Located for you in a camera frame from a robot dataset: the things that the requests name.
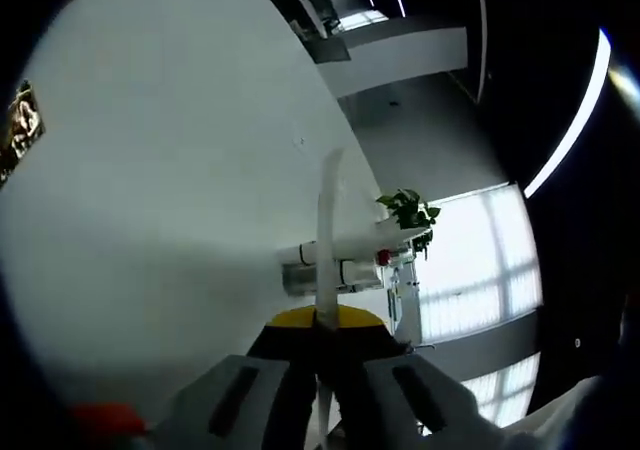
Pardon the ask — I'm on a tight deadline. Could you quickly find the curved ceiling light strip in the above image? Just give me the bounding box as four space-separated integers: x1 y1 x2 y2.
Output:
522 27 615 201

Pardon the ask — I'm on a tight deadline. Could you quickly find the large bright window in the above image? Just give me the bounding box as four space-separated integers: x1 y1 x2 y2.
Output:
418 183 545 332

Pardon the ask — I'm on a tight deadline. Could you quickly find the red-lined white skincare bottle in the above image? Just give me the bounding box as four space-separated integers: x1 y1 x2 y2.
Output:
281 262 381 297

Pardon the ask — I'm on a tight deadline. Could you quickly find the person's left hand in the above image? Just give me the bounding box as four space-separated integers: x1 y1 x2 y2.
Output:
68 401 150 436

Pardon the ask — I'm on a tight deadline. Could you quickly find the small gold skincare packet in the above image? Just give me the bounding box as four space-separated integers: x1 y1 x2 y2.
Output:
0 80 47 191

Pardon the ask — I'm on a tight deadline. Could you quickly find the white column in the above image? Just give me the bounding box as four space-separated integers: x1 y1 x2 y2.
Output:
314 26 470 95

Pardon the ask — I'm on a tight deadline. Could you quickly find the green potted plant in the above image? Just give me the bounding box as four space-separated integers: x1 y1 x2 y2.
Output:
374 187 443 262

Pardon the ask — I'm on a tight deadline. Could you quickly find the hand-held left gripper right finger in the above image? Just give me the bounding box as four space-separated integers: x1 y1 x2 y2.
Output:
329 306 502 450

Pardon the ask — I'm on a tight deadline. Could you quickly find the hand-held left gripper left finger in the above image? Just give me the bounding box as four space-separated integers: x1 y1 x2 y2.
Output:
144 306 321 450

